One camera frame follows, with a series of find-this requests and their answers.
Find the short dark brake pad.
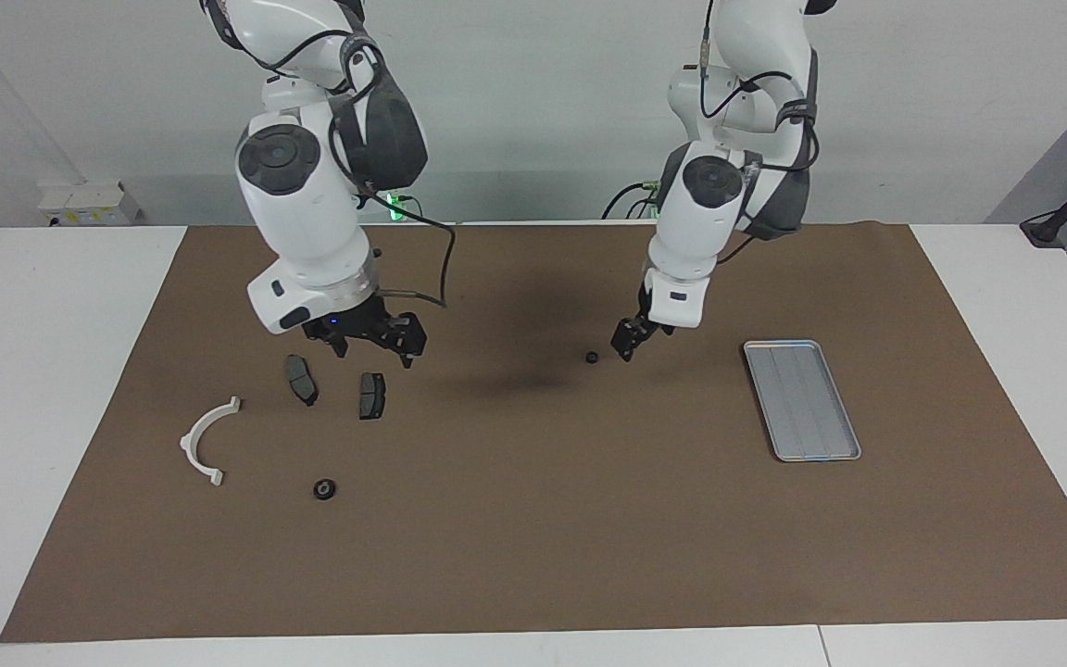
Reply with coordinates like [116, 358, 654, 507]
[358, 371, 388, 421]

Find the brown table mat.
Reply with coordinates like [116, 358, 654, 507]
[0, 223, 1067, 644]

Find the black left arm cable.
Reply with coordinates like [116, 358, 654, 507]
[698, 0, 822, 265]

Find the black left base cable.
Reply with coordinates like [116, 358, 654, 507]
[601, 182, 662, 220]

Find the long dark brake pad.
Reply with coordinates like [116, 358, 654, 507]
[284, 354, 320, 408]

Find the white half-ring bracket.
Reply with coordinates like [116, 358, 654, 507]
[179, 396, 243, 487]

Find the white wall socket box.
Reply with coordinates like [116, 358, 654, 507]
[38, 181, 141, 228]

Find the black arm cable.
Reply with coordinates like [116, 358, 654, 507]
[205, 0, 458, 308]
[698, 0, 822, 265]

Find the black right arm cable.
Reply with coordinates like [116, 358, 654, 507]
[205, 0, 458, 308]

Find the silver ribbed metal tray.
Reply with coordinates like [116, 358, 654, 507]
[742, 339, 862, 463]

